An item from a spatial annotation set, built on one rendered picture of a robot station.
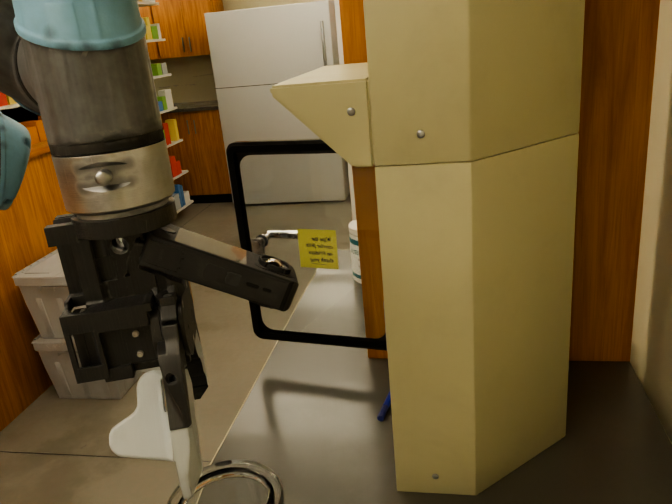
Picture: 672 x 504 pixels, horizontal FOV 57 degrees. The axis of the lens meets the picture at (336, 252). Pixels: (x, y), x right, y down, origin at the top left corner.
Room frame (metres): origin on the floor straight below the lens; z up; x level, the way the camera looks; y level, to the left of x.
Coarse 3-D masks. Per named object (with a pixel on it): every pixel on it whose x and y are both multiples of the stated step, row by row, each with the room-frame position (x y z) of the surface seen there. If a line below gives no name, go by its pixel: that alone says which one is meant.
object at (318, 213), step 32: (256, 160) 1.10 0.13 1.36; (288, 160) 1.07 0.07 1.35; (320, 160) 1.05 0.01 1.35; (256, 192) 1.10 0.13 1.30; (288, 192) 1.08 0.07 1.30; (320, 192) 1.05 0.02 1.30; (352, 192) 1.03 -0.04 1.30; (256, 224) 1.10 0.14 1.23; (288, 224) 1.08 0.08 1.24; (320, 224) 1.06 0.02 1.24; (352, 224) 1.03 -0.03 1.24; (288, 256) 1.08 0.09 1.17; (320, 256) 1.06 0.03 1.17; (352, 256) 1.04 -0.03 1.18; (320, 288) 1.06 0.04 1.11; (352, 288) 1.04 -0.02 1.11; (288, 320) 1.09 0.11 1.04; (320, 320) 1.06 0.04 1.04; (352, 320) 1.04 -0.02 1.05; (384, 320) 1.02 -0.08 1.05
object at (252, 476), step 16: (224, 464) 0.51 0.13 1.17; (240, 464) 0.51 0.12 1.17; (256, 464) 0.50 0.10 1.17; (208, 480) 0.50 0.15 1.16; (224, 480) 0.50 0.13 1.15; (240, 480) 0.50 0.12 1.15; (256, 480) 0.49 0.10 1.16; (272, 480) 0.48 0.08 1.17; (176, 496) 0.47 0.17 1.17; (208, 496) 0.50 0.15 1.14; (224, 496) 0.50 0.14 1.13; (240, 496) 0.50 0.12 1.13; (256, 496) 0.50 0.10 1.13; (272, 496) 0.46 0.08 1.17
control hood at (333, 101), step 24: (312, 72) 0.90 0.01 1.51; (336, 72) 0.85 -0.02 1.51; (360, 72) 0.81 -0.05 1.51; (288, 96) 0.72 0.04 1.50; (312, 96) 0.72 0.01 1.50; (336, 96) 0.71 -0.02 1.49; (360, 96) 0.71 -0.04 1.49; (312, 120) 0.72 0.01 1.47; (336, 120) 0.71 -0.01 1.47; (360, 120) 0.71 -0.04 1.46; (336, 144) 0.71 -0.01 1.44; (360, 144) 0.71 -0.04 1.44
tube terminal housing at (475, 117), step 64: (384, 0) 0.70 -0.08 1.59; (448, 0) 0.68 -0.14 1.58; (512, 0) 0.72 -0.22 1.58; (576, 0) 0.78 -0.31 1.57; (384, 64) 0.70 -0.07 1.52; (448, 64) 0.68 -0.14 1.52; (512, 64) 0.72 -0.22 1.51; (576, 64) 0.78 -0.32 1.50; (384, 128) 0.70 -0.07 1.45; (448, 128) 0.68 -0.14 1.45; (512, 128) 0.72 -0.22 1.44; (576, 128) 0.78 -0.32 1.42; (384, 192) 0.70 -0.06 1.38; (448, 192) 0.69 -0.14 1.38; (512, 192) 0.72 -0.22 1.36; (384, 256) 0.70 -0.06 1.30; (448, 256) 0.69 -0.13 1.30; (512, 256) 0.72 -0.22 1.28; (448, 320) 0.69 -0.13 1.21; (512, 320) 0.72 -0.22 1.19; (448, 384) 0.69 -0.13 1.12; (512, 384) 0.72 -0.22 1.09; (448, 448) 0.69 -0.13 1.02; (512, 448) 0.72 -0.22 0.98
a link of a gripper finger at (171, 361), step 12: (168, 336) 0.38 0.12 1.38; (180, 336) 0.39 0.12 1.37; (168, 348) 0.38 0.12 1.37; (180, 348) 0.38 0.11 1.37; (168, 360) 0.37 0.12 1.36; (180, 360) 0.37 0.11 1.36; (168, 372) 0.37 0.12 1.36; (180, 372) 0.37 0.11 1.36; (168, 384) 0.37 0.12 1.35; (180, 384) 0.37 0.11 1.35; (168, 396) 0.37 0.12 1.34; (180, 396) 0.36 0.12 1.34; (168, 408) 0.37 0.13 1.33; (180, 408) 0.36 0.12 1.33; (168, 420) 0.36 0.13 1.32; (180, 420) 0.36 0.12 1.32
